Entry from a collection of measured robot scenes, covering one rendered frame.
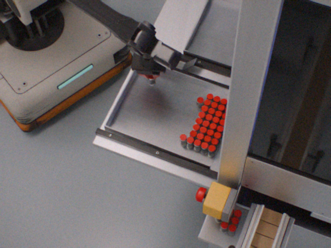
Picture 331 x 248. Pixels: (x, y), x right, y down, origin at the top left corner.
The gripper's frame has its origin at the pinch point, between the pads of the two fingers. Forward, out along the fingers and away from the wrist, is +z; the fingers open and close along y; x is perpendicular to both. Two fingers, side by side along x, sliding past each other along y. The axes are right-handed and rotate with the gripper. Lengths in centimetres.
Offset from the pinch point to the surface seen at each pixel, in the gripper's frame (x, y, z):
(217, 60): 8.4, 19.9, 1.6
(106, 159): 7, -28, 92
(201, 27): 22.8, 13.4, 5.1
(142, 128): -16.3, -1.0, 4.0
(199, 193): -39.6, 18.6, -9.6
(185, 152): -22.8, 13.1, 4.0
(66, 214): -21, -41, 92
